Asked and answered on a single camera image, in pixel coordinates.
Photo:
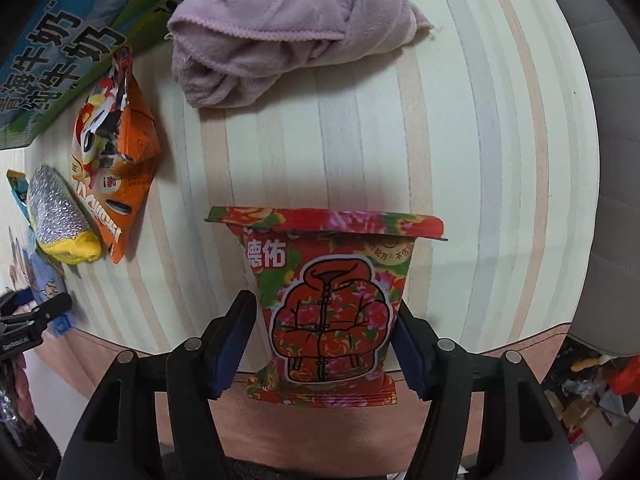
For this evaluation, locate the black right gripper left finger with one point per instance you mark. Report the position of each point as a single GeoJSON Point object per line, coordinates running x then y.
{"type": "Point", "coordinates": [117, 435]}

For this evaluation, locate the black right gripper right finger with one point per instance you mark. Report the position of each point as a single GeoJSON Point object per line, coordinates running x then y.
{"type": "Point", "coordinates": [521, 438]}

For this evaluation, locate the silver yellow scrub sponge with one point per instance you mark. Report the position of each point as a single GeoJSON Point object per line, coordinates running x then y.
{"type": "Point", "coordinates": [61, 228]}

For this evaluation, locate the blue snack bag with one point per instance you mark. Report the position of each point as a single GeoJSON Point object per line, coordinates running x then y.
{"type": "Point", "coordinates": [19, 189]}

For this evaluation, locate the orange snack bag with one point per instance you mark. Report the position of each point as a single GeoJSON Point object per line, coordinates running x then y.
{"type": "Point", "coordinates": [115, 152]}

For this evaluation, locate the red floral wipes pack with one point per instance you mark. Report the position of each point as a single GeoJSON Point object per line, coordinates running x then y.
{"type": "Point", "coordinates": [330, 283]}

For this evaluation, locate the purple fleece towel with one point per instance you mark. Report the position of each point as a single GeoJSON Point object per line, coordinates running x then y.
{"type": "Point", "coordinates": [228, 53]}

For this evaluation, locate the brown cardboard box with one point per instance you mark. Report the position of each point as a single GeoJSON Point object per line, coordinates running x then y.
{"type": "Point", "coordinates": [53, 49]}

